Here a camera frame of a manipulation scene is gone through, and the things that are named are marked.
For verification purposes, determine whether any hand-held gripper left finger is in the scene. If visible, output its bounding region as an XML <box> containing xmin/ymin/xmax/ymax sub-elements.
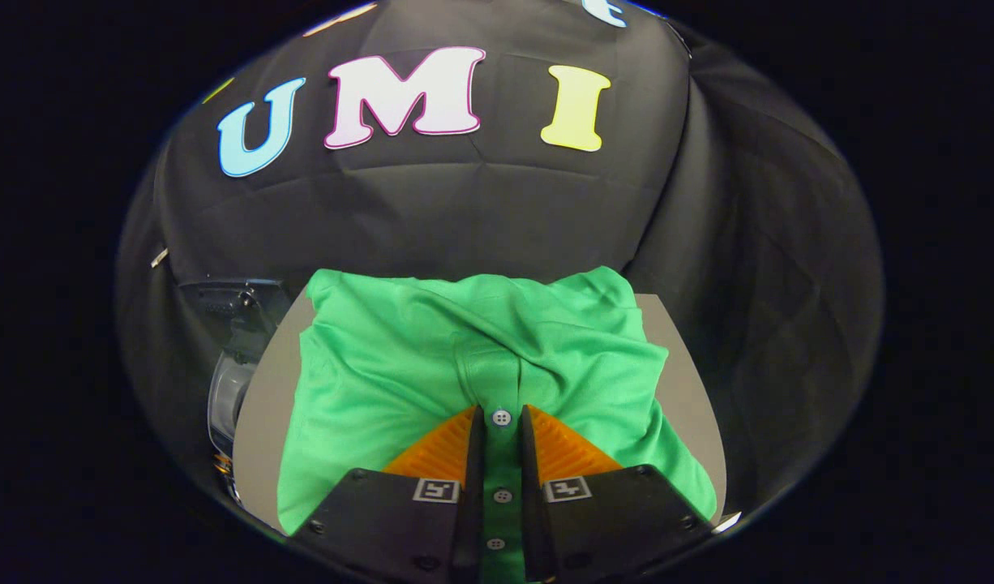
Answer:
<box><xmin>289</xmin><ymin>404</ymin><xmax>487</xmax><ymax>584</ymax></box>

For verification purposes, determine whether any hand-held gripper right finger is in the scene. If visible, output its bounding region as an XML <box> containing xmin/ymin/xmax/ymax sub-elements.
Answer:
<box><xmin>519</xmin><ymin>404</ymin><xmax>715</xmax><ymax>584</ymax></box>

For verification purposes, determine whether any green polo shirt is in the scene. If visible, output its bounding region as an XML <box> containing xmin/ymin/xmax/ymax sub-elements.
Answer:
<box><xmin>276</xmin><ymin>266</ymin><xmax>718</xmax><ymax>584</ymax></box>

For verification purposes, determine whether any grey washing machine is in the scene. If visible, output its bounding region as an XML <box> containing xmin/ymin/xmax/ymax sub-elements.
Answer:
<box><xmin>212</xmin><ymin>450</ymin><xmax>248</xmax><ymax>509</ymax></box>

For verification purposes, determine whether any transparent washing machine lid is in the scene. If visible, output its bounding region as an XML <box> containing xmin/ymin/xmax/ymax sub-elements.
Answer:
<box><xmin>179</xmin><ymin>278</ymin><xmax>295</xmax><ymax>455</ymax></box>

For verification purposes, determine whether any grey box-shaped appliance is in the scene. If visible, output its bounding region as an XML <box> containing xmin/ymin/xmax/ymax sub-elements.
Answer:
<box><xmin>232</xmin><ymin>288</ymin><xmax>729</xmax><ymax>536</ymax></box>

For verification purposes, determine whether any black backdrop cloth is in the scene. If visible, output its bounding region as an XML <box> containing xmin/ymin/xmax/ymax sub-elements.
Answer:
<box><xmin>114</xmin><ymin>0</ymin><xmax>885</xmax><ymax>528</ymax></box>

